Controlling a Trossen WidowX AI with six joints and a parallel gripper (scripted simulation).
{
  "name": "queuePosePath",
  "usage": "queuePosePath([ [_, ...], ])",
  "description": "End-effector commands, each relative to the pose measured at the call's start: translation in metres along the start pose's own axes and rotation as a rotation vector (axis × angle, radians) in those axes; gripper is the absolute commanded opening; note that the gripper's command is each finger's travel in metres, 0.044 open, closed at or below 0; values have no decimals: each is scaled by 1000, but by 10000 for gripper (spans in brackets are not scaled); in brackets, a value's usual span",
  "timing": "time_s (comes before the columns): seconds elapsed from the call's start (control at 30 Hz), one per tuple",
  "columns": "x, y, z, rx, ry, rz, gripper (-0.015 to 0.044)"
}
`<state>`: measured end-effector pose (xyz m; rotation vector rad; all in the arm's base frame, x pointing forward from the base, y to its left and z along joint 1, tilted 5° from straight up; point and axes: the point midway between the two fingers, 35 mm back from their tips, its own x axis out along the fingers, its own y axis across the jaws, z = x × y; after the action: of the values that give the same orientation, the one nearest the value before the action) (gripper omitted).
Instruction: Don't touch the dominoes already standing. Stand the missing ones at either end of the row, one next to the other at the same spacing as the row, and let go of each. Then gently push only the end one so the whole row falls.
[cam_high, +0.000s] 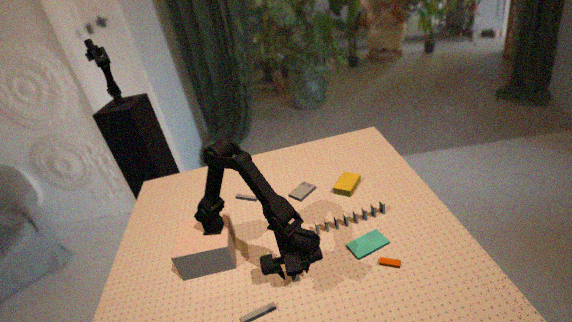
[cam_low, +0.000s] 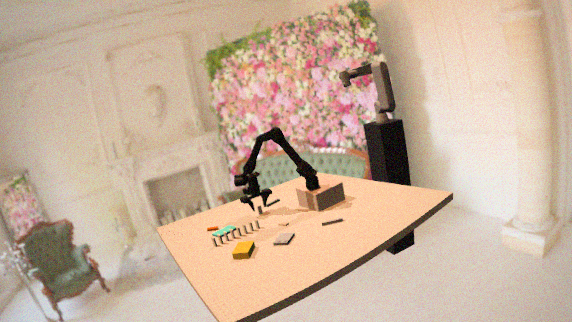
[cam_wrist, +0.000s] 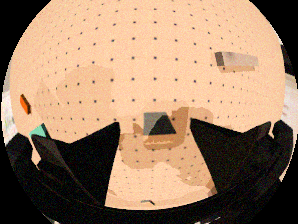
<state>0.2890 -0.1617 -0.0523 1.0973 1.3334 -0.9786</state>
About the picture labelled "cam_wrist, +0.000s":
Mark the mint green flat block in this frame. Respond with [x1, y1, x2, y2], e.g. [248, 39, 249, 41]
[29, 123, 51, 139]

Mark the orange rectangular block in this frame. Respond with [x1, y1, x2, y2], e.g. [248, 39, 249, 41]
[20, 95, 31, 116]

